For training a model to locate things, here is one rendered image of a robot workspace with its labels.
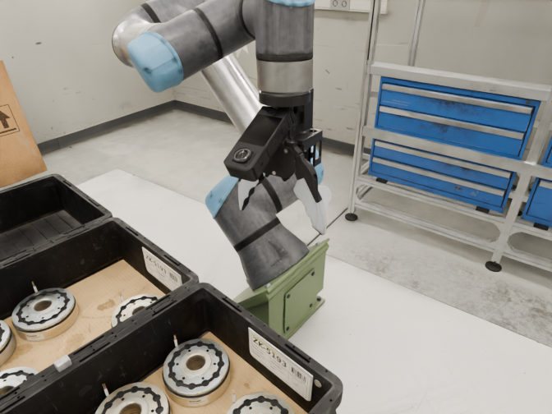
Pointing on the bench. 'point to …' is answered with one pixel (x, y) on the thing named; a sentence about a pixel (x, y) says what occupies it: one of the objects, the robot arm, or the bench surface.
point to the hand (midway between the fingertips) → (278, 224)
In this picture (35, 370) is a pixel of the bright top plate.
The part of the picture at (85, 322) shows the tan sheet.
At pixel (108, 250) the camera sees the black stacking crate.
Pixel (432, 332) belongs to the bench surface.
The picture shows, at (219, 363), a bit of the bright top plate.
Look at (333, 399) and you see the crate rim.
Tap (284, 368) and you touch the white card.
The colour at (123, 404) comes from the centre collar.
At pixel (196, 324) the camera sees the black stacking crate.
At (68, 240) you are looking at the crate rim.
